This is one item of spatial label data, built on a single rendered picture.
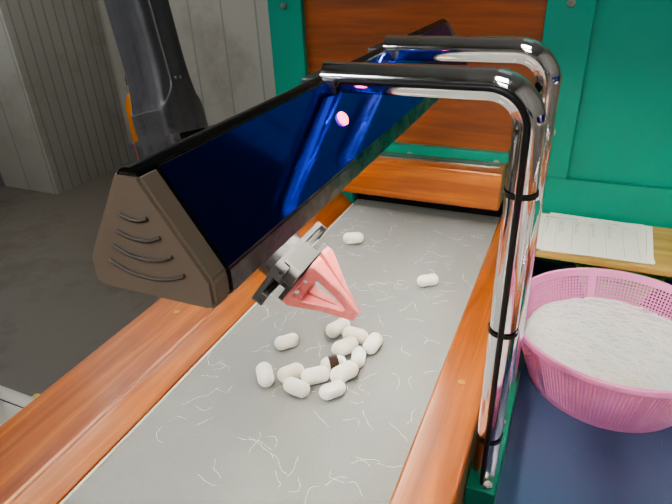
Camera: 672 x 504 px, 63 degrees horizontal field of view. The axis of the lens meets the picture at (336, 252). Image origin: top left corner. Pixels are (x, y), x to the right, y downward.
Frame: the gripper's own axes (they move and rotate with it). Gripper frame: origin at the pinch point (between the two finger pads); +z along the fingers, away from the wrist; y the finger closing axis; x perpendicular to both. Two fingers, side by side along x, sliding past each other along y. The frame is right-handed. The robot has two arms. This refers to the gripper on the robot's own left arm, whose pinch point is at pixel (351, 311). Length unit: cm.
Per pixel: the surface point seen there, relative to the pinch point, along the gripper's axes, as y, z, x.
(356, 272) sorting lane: 26.0, -1.0, 14.7
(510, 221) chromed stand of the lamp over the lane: -5.1, 3.8, -21.6
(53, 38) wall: 196, -209, 149
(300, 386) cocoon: -3.0, 1.3, 11.1
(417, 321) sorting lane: 16.2, 9.4, 7.3
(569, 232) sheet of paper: 42.9, 21.9, -6.7
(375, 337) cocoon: 8.4, 5.5, 7.8
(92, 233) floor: 135, -110, 183
